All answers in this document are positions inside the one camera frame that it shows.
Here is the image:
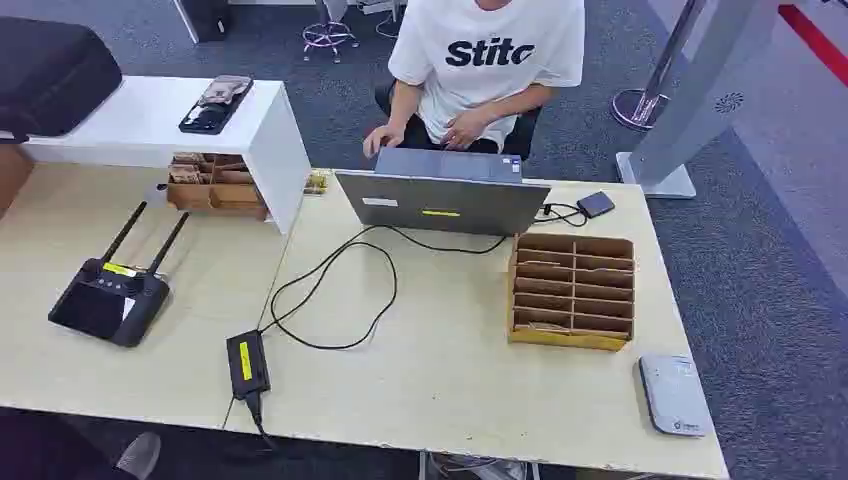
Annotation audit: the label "person's right hand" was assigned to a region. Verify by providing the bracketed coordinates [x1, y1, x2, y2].
[362, 122, 407, 160]

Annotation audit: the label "person's left hand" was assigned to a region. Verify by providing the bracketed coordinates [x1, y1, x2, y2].
[442, 109, 492, 152]

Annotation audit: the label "wooden card box with dividers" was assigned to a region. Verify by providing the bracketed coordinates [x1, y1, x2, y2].
[507, 231, 637, 353]

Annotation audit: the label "person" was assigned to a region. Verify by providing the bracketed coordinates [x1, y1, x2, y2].
[362, 0, 586, 160]

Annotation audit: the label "grey laptop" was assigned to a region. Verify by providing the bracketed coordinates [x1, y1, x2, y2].
[334, 146, 552, 238]

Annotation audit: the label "chrome stool base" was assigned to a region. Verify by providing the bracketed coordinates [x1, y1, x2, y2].
[301, 0, 361, 64]

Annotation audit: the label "small black hard drive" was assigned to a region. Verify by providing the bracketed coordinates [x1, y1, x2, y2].
[576, 190, 617, 220]

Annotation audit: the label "brown card stack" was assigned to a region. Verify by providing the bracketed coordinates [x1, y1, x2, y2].
[198, 74, 254, 106]

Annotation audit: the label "wooden storage box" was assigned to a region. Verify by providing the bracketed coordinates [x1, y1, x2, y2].
[165, 152, 270, 222]

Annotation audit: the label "black smartphone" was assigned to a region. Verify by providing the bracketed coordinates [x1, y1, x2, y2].
[178, 76, 255, 136]

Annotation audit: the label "cards in storage box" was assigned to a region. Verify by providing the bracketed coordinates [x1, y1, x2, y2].
[168, 153, 203, 185]

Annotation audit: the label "black cabinet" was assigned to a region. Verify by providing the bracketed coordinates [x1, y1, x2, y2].
[173, 0, 233, 44]

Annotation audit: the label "silver kiosk stand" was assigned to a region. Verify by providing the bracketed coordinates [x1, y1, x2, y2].
[616, 0, 783, 200]

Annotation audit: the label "white desk shelf riser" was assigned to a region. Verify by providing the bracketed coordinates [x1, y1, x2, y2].
[13, 74, 313, 236]

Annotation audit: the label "black power adapter yellow label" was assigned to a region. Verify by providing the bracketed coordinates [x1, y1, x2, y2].
[225, 329, 272, 401]

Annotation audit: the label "black remote controller with antennas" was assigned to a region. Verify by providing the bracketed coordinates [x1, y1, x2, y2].
[47, 200, 191, 349]

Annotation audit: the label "black hard case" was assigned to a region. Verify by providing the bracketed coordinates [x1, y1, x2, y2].
[0, 16, 124, 144]

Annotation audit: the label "grey flat device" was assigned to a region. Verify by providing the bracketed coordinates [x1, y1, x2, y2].
[638, 354, 715, 439]

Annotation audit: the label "brown box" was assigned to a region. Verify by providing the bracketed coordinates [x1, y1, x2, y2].
[0, 144, 36, 217]

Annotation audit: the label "robot grey foot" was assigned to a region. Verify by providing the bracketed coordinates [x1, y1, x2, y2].
[113, 431, 163, 480]

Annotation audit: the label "black hard drive cable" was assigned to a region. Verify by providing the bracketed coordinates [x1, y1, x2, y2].
[533, 201, 590, 229]

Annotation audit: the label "black laptop power cable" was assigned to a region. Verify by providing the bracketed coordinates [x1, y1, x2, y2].
[260, 225, 510, 352]

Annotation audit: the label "chrome stanchion post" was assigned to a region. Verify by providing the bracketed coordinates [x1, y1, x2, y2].
[610, 0, 707, 130]

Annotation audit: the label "black mains cable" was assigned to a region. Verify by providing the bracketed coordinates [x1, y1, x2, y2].
[221, 389, 276, 452]

